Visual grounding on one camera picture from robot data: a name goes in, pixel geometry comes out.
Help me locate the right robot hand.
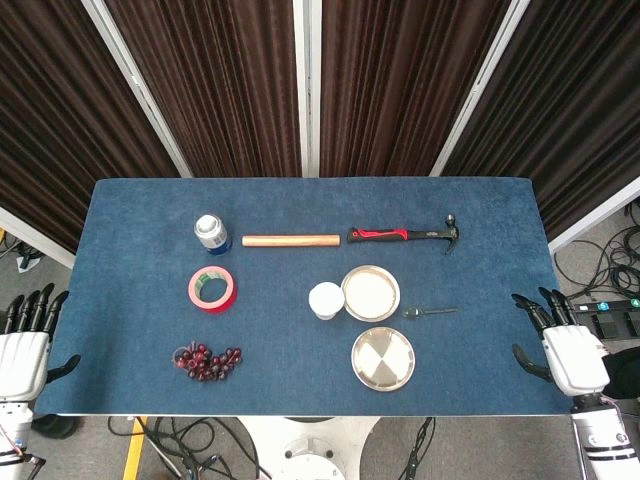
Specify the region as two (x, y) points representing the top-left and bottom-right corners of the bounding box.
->
(511, 285), (612, 399)

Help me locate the white paper cup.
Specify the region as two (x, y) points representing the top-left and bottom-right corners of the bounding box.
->
(307, 281), (346, 321)

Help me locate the wooden rolling pin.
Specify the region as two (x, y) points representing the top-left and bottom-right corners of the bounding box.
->
(241, 234), (342, 249)

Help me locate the red black claw hammer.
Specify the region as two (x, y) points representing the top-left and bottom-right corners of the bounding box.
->
(346, 213), (462, 257)

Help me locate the yellow floor tape strip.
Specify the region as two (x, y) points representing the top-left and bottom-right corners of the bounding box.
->
(122, 415), (149, 480)

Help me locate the red tape roll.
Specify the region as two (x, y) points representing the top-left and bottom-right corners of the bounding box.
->
(187, 266), (239, 316)

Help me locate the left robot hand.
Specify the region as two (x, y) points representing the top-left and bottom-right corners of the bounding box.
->
(0, 283), (82, 401)

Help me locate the person's black trouser leg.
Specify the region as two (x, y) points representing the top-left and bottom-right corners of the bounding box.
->
(601, 347), (640, 401)

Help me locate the bunch of red grapes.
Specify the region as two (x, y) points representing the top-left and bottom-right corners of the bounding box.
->
(172, 340), (244, 383)

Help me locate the black floor cable bundle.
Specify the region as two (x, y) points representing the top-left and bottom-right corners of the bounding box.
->
(554, 202), (640, 301)
(107, 415), (274, 480)

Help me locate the brown pleated partition panel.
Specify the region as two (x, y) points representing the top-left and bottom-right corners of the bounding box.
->
(432, 0), (640, 256)
(0, 0), (194, 269)
(82, 0), (309, 179)
(305, 0), (531, 179)

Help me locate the metal bowl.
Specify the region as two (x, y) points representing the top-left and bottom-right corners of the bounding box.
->
(340, 264), (402, 323)

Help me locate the dark metal spoon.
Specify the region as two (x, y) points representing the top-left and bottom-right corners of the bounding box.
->
(402, 306), (459, 321)

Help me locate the empty metal plate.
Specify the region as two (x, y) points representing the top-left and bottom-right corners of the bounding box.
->
(350, 326), (417, 393)

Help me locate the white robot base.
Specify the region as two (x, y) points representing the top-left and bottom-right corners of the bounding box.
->
(234, 415), (382, 480)

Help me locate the blue silver drink can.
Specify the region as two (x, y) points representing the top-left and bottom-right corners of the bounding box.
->
(193, 214), (233, 258)

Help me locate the blue table cloth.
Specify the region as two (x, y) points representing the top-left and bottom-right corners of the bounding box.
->
(35, 177), (594, 417)

